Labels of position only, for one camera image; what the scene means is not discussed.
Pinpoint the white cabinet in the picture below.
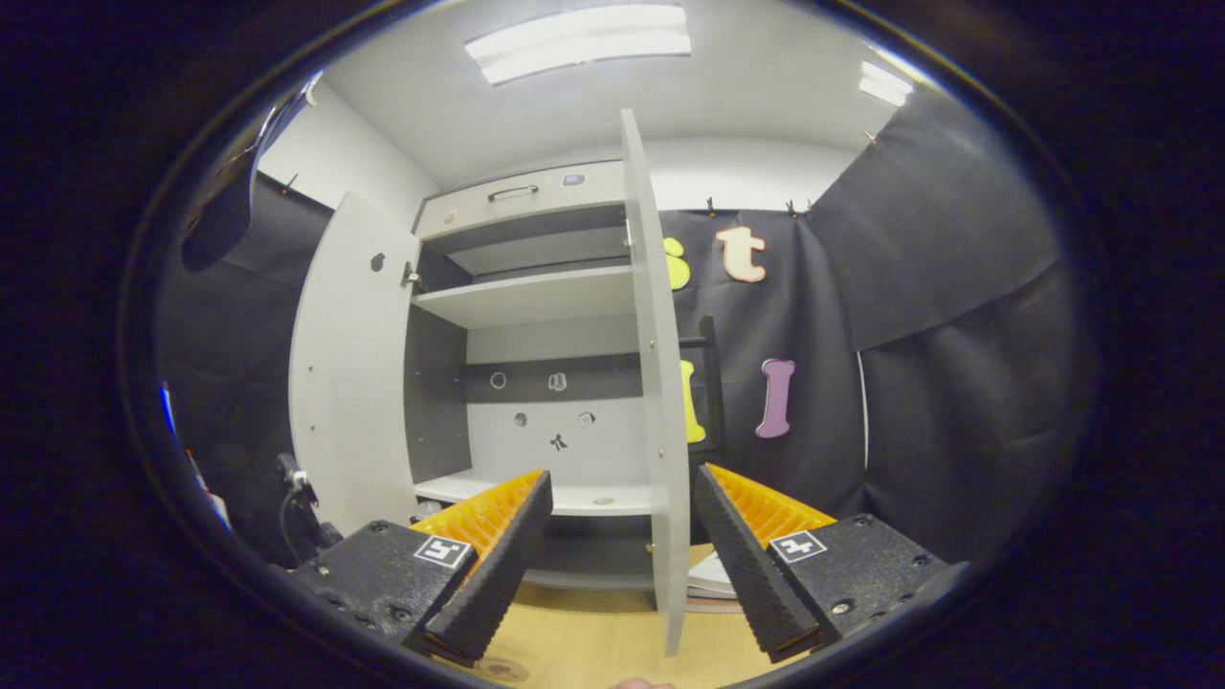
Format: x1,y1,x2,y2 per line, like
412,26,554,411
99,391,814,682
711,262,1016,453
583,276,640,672
402,160,661,591

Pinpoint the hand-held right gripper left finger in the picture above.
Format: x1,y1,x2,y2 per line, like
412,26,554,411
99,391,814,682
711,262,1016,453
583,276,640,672
287,466,554,669

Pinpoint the large ceiling light panel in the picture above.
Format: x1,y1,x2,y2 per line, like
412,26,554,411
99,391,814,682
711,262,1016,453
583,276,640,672
464,4,693,86

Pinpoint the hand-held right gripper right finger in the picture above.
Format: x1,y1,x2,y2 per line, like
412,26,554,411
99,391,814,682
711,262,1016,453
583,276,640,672
694,463,969,664

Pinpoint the black backdrop cloth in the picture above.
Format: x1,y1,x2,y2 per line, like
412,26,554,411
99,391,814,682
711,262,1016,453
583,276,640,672
153,91,1087,566

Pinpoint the white cabinet shelf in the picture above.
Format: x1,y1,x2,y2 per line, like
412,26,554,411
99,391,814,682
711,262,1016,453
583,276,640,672
413,467,654,518
412,265,637,331

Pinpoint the white cabinet door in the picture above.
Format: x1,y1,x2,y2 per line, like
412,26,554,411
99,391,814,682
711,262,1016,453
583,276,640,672
289,191,429,537
619,108,692,658

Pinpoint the white photo card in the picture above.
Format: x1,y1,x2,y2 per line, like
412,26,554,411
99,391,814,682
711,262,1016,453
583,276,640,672
686,548,746,613

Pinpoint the small ceiling light panel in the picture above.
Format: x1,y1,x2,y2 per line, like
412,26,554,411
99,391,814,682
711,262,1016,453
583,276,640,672
858,60,916,107

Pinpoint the black right door handle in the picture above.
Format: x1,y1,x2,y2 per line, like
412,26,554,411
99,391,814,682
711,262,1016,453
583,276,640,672
678,316,725,451

